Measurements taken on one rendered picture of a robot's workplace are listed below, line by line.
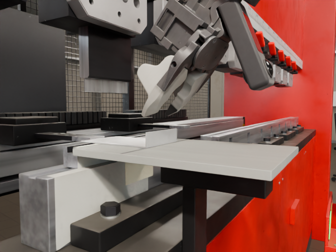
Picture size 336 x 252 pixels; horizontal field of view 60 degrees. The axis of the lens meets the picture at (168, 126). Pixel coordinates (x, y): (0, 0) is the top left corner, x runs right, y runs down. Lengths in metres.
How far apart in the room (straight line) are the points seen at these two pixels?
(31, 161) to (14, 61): 0.39
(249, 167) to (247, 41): 0.16
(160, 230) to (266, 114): 2.19
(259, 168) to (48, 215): 0.26
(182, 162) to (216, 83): 10.45
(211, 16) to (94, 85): 0.20
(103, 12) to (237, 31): 0.18
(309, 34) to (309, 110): 0.58
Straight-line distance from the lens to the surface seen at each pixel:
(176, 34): 0.40
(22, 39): 1.01
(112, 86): 0.50
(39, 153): 0.69
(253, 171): 0.29
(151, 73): 0.40
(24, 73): 1.00
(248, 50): 0.37
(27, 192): 0.42
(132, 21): 0.49
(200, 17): 0.41
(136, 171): 0.51
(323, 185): 2.59
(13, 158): 0.66
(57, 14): 0.44
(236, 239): 0.67
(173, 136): 0.46
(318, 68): 2.53
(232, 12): 0.39
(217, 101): 10.70
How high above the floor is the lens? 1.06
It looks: 4 degrees down
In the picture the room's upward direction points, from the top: straight up
